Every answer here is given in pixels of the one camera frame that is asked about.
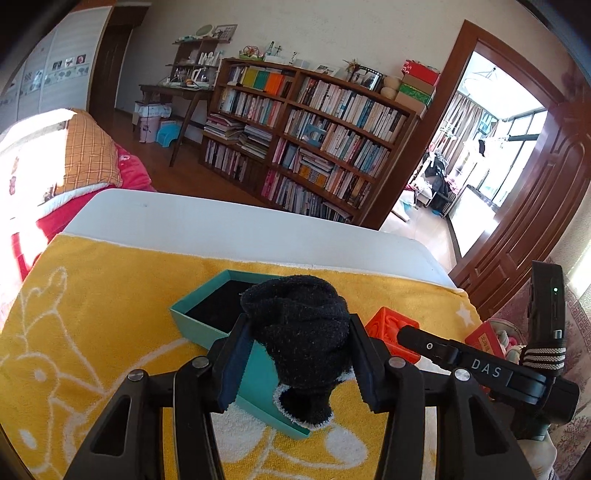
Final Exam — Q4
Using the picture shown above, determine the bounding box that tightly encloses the pink metal tin box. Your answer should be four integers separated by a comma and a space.
464, 318, 513, 361

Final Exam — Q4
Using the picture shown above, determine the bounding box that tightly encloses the red cardboard box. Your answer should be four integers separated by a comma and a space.
402, 59, 441, 87

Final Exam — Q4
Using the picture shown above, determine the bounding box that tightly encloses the red and plaid bedding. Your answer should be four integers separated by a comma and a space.
0, 108, 158, 282

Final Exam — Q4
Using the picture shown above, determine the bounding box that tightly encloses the teal cardboard box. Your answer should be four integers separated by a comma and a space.
169, 270, 311, 439

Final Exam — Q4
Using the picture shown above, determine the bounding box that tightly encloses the dark wooden desk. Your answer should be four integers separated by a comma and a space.
137, 83, 217, 168

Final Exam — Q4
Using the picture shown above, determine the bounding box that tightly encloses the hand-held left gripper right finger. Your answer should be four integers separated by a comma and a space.
348, 314, 529, 480

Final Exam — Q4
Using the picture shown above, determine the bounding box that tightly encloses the orange plaid pillow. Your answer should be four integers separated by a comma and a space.
54, 110, 124, 200

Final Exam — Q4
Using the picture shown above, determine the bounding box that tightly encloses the small wooden desk shelf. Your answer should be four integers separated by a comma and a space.
165, 37, 232, 89

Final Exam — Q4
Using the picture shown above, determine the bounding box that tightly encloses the orange textured cube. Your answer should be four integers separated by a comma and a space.
365, 307, 423, 365

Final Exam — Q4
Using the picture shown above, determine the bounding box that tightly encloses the white table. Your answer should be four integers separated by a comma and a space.
62, 189, 462, 291

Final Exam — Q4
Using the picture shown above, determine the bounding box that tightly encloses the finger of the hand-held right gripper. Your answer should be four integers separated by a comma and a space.
398, 325, 467, 370

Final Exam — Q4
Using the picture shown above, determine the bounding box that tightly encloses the blue plastic stool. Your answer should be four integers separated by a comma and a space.
156, 121, 181, 148

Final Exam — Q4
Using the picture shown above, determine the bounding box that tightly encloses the black fuzzy sock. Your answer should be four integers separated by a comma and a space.
240, 274, 356, 431

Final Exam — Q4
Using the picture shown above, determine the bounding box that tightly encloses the tan cardboard box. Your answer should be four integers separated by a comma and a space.
394, 93, 431, 117

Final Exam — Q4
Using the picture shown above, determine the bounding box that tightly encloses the yellow patterned towel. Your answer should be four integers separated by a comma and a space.
0, 233, 482, 480

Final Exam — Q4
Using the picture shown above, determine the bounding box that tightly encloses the framed photo on bookshelf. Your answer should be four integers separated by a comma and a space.
348, 65, 385, 93

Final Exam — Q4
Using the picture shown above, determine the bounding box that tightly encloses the dark wooden door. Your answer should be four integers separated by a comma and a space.
87, 4, 152, 126

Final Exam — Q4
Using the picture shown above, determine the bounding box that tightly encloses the white sliding wardrobe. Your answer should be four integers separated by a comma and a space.
0, 4, 115, 137

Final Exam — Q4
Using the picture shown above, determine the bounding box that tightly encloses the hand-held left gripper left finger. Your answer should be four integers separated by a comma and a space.
62, 314, 252, 480

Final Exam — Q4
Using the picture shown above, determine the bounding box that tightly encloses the pile of clothes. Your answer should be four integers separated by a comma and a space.
418, 152, 458, 215

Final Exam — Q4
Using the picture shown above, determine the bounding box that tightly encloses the pink waste bin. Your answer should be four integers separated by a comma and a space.
139, 115, 162, 145

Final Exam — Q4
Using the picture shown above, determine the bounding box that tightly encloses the brown wooden doorframe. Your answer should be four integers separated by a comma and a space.
378, 19, 580, 320

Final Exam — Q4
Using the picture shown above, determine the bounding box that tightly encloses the wooden bookshelf with books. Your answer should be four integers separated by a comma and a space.
198, 58, 420, 228

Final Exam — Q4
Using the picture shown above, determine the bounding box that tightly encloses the green cardboard box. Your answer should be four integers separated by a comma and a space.
398, 83, 436, 107

